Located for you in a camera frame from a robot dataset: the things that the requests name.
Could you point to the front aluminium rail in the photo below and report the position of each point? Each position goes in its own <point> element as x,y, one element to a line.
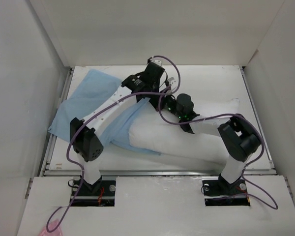
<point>51,173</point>

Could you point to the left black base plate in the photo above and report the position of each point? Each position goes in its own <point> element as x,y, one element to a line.
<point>107,185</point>

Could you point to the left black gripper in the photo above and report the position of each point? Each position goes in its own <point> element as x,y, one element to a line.
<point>153,96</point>

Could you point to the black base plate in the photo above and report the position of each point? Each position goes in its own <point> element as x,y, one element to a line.
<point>107,185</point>
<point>218,187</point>

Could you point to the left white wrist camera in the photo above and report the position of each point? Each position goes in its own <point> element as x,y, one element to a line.
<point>155,61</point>

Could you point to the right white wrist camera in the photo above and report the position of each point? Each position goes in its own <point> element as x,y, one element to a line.
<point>171,84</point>

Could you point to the right aluminium rail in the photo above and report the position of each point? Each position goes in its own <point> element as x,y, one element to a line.
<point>257,117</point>

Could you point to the aluminium rail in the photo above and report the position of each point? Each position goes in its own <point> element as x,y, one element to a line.
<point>51,173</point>
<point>257,117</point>
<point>58,128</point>

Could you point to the white pillow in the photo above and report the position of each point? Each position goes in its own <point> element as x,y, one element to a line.
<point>170,147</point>

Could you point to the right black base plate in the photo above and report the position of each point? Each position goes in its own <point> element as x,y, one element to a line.
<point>218,187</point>

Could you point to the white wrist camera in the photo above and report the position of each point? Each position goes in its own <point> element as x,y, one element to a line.
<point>171,84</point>
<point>155,61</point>

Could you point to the light blue pillowcase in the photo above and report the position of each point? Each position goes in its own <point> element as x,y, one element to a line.
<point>95,88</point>

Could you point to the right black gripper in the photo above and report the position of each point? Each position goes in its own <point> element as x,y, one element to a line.
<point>164,98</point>

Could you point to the left aluminium rail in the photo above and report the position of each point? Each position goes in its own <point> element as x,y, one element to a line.
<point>58,128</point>

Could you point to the pink plastic bag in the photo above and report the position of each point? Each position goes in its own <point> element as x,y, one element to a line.
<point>56,231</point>

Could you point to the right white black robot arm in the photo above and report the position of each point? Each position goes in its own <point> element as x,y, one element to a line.
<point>239,136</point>

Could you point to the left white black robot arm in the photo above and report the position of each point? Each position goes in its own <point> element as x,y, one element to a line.
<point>89,135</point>

